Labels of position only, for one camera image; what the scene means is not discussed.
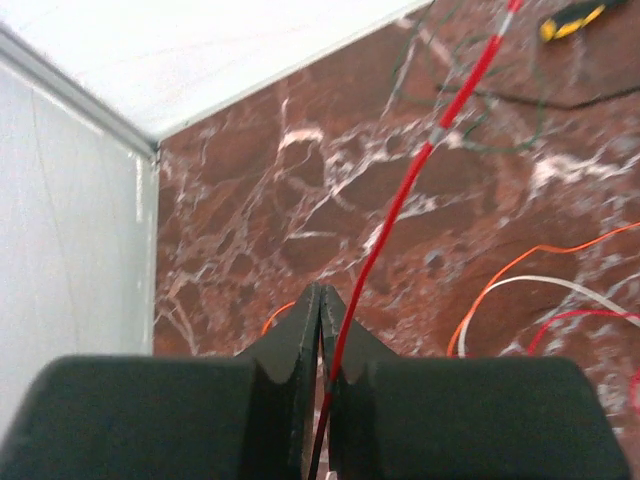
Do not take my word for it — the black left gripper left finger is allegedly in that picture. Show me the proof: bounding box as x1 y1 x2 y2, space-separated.
1 284 320 479

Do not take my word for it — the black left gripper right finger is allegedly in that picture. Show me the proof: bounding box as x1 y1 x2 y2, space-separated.
319 284 631 480

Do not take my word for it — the white wire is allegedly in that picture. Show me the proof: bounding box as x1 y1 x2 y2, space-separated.
457 275 640 359

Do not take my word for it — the orange wire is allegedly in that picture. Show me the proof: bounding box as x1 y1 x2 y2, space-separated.
262 222 640 359

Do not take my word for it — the green wire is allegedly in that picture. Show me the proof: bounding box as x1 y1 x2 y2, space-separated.
392 0 551 154

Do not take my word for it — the red wire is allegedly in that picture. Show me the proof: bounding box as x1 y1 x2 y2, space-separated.
307 0 640 480

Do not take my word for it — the black zip tie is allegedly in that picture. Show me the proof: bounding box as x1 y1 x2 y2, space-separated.
473 81 639 111

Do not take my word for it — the yellow black screwdriver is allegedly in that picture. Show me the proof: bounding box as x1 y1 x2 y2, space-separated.
538 0 626 43

